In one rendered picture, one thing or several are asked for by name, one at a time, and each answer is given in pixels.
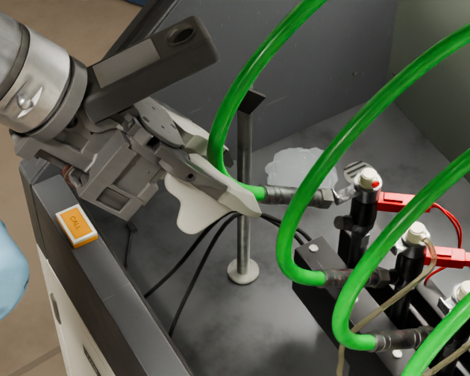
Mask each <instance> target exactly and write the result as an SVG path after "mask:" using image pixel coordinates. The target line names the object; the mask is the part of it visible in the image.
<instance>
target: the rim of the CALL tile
mask: <svg viewBox="0 0 470 376"><path fill-rule="evenodd" d="M76 207H77V208H78V209H79V211H80V213H81V215H82V216H83V217H84V219H85V221H86V222H87V224H88V225H89V227H90V229H91V230H92V232H91V233H89V234H86V235H84V236H82V237H80V238H77V239H75V238H74V237H73V235H72V234H71V232H70V231H69V229H68V228H67V226H66V224H65V222H64V221H63V220H62V218H61V216H60V214H62V213H65V212H67V211H69V210H71V209H74V208H76ZM56 217H57V219H58V221H59V222H60V223H61V225H62V227H63V229H64V230H65V232H66V233H67V235H68V237H69V238H70V239H71V241H72V243H73V245H76V244H78V243H80V242H83V241H84V240H87V239H89V238H91V237H94V236H96V235H97V232H96V230H95V228H94V227H93V226H92V224H91V222H90V221H89V219H88V218H87V216H86V215H85V213H84V211H83V210H82V209H81V207H80V205H79V204H76V205H75V206H73V207H70V208H68V209H65V210H63V211H61V212H59V213H56Z"/></svg>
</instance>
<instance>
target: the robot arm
mask: <svg viewBox="0 0 470 376"><path fill-rule="evenodd" d="M218 61H219V53H218V50H217V48H216V46H215V43H214V41H213V39H212V37H211V36H210V34H209V33H208V31H207V29H206V28H205V26H204V24H203V22H202V21H201V19H200V18H199V17H197V16H189V17H187V18H185V19H183V20H181V21H180V22H177V23H175V24H174V25H171V26H169V27H168V28H165V29H163V30H162V31H159V32H157V33H156V34H153V35H151V36H150V37H147V38H145V39H144V40H141V41H139V42H138V43H134V44H133V45H131V46H128V47H127V48H124V49H122V50H121V51H118V52H117V53H115V54H112V55H111V56H109V57H106V58H105V59H103V60H100V61H99V62H97V63H94V64H93V65H91V66H88V67H86V66H85V65H84V64H83V63H82V62H81V61H79V60H77V59H76V58H74V57H73V56H71V55H69V54H68V52H67V51H66V49H64V48H62V47H61V46H59V45H58V44H56V43H54V42H52V41H51V40H49V39H48V38H46V37H44V36H43V35H41V34H39V33H37V32H36V31H34V30H33V29H31V28H29V27H28V26H27V25H23V24H22V23H20V22H18V21H16V20H15V19H13V18H12V17H10V16H8V15H7V14H5V13H3V12H1V11H0V123H1V124H3V125H5V126H6V127H8V128H9V129H10V130H9V133H10V136H11V139H12V140H13V141H14V142H15V146H14V151H15V154H16V155H17V156H19V157H21V158H23V159H25V160H27V161H29V162H30V161H31V159H32V158H33V157H34V155H36V156H38V157H40V158H42V159H44V160H46V161H48V162H50V163H52V164H54V165H55V166H57V167H59V168H61V169H63V175H64V180H65V182H66V183H67V184H68V185H69V186H70V187H72V188H73V189H75V190H77V192H78V196H79V197H80V198H82V199H84V200H86V201H88V202H90V203H92V204H94V205H96V206H98V207H100V208H102V209H104V210H106V211H108V212H110V213H112V214H114V215H116V216H118V217H120V218H122V219H124V220H126V221H128V220H129V219H130V218H131V217H132V215H134V214H135V212H136V211H137V210H138V209H139V208H140V207H141V205H143V206H145V205H146V203H147V202H148V201H149V200H150V199H151V197H152V196H153V195H154V194H155V193H156V191H158V190H159V188H158V186H157V181H158V180H159V179H162V180H163V179H165V186H166V189H167V190H168V191H169V192H170V193H171V194H173V195H174V196H175V197H176V198H178V199H179V201H180V202H181V207H180V210H179V214H178V219H177V225H178V227H179V228H180V229H181V230H182V231H183V232H184V233H186V234H196V233H199V232H200V231H202V230H204V229H205V228H206V227H208V226H209V225H211V224H213V223H214V222H215V221H216V220H218V219H220V218H221V217H223V216H224V215H225V214H227V213H229V212H231V211H237V212H239V213H241V214H243V215H246V216H249V217H251V218H255V219H258V218H259V217H260V216H261V214H262V213H261V210H260V208H259V205H258V203H257V200H256V198H255V197H254V194H253V193H252V192H251V191H249V190H247V189H245V188H243V187H241V186H240V185H239V184H238V183H237V182H235V181H234V180H233V179H232V178H229V177H228V176H226V175H224V174H222V173H221V172H220V171H219V170H217V169H216V168H215V167H214V166H212V165H211V164H210V163H209V162H208V161H207V160H205V159H204V158H203V157H202V155H204V156H207V143H208V138H209V135H210V134H209V133H208V132H206V131H205V130H204V129H202V128H200V127H199V126H197V125H196V124H194V123H193V122H192V120H190V119H188V118H187V117H185V116H184V115H182V114H181V113H179V112H178V111H176V110H174V109H173V108H171V107H170V106H169V105H167V104H165V103H163V102H161V101H159V100H157V99H155V98H152V97H151V95H154V94H155V93H158V92H160V91H161V90H164V89H165V88H167V87H170V86H171V85H173V84H176V83H177V82H179V81H182V80H183V79H185V78H188V77H189V76H191V75H194V74H195V73H197V72H200V71H201V70H203V69H206V68H207V67H209V66H212V65H213V64H215V63H217V62H218ZM65 171H66V174H65V173H64V172H65ZM67 175H68V176H69V177H68V176H67ZM79 176H80V178H81V179H78V177H79ZM67 178H68V179H69V180H70V181H71V183H72V184H74V185H75V186H73V185H72V184H70V182H68V181H67ZM80 183H82V184H83V185H81V184H80ZM29 274H30V273H29V266H28V261H27V260H26V257H25V255H24V254H23V253H22V251H21V250H20V249H19V247H18V246H17V244H16V243H15V242H14V241H13V239H12V238H11V236H10V235H9V233H8V232H7V228H6V225H5V224H4V223H3V221H2V220H0V321H1V320H2V319H3V318H5V317H6V316H7V315H8V314H9V313H10V312H11V311H12V310H13V309H14V308H15V307H16V305H17V304H18V303H19V302H20V300H21V299H22V296H23V295H24V293H25V290H26V288H27V284H28V282H29Z"/></svg>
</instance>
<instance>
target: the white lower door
mask: <svg viewBox="0 0 470 376"><path fill-rule="evenodd" d="M46 265H47V268H48V274H49V277H50V281H51V287H52V291H53V293H51V294H50V296H51V302H52V305H53V308H54V314H55V318H56V319H57V321H58V323H59V324H60V326H61V330H62V334H63V339H64V343H65V346H66V353H67V356H68V360H69V365H70V369H71V373H72V376H115V374H114V373H113V371H112V369H111V367H110V366H109V364H108V363H107V361H106V360H105V358H104V355H103V354H102V352H101V351H100V349H99V347H98V346H97V344H96V343H95V340H94V339H93V337H92V335H91V334H90V332H89V331H88V329H87V327H86V325H85V324H84V322H83V320H82V318H81V317H80V315H79V314H78V311H77V310H76V309H75V307H74V305H73V303H72V302H71V300H70V298H69V296H68V295H67V294H66V291H65V290H64V288H63V287H62V285H61V283H60V281H59V280H58V278H57V276H56V274H55V273H54V271H53V270H52V268H51V267H50V265H49V263H48V260H46Z"/></svg>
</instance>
